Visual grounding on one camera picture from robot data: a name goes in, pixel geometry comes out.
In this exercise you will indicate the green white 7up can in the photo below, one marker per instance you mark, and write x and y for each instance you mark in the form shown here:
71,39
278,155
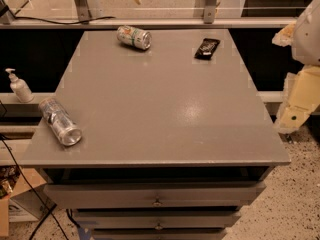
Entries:
134,37

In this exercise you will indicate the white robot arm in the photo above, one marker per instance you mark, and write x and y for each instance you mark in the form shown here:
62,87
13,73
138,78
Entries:
301,91

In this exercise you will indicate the grey drawer cabinet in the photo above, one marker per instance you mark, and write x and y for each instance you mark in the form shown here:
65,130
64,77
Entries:
159,117

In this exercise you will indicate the top grey drawer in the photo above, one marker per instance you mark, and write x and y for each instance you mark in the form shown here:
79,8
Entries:
153,195

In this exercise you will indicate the grey drawer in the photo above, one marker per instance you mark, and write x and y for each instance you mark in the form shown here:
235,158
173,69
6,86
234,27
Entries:
157,219
165,234
153,195

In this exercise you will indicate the middle grey drawer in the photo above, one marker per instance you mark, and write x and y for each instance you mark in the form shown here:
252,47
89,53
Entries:
157,219

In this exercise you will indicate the bottom grey drawer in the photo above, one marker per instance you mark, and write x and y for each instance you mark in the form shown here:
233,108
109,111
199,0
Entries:
165,234

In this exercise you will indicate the white pump dispenser bottle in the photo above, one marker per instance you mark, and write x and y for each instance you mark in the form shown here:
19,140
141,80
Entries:
19,87

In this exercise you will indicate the cardboard box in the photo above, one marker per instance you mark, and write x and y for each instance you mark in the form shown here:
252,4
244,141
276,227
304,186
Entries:
22,205

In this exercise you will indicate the left metal bracket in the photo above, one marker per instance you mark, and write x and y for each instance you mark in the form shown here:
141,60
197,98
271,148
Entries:
82,10

